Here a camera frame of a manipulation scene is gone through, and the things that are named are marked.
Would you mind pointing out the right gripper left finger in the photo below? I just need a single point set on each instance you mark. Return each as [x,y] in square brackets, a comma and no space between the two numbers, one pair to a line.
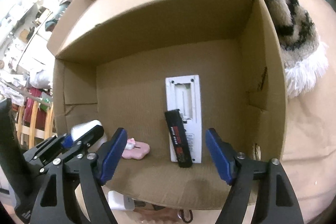
[72,188]

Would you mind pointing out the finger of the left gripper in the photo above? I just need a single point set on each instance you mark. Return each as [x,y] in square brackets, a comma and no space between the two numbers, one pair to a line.
[43,153]
[81,137]

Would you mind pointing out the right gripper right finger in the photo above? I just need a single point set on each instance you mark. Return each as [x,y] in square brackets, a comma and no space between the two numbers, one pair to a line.
[276,200]

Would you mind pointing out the white earbuds case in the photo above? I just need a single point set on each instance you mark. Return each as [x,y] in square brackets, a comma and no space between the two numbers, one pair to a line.
[79,130]

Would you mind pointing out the pink Hello Kitty charm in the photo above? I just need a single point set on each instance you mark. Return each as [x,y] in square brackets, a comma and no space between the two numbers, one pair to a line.
[135,149]

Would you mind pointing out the white USB wall charger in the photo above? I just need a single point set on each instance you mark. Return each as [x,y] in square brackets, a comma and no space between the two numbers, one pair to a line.
[118,201]

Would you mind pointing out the black lighter red print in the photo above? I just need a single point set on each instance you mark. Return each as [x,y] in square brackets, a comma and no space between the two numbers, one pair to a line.
[178,138]

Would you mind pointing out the white rectangular remote holder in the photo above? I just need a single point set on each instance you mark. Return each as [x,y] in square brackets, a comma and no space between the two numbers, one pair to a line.
[184,93]

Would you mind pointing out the yellow wooden chair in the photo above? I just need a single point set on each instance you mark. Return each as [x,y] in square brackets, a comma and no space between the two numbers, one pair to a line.
[30,133]

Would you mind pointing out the open cardboard box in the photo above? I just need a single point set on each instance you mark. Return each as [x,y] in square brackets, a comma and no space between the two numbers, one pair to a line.
[112,62]

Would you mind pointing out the furry black white blanket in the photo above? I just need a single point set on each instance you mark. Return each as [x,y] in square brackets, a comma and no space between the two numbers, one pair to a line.
[303,51]

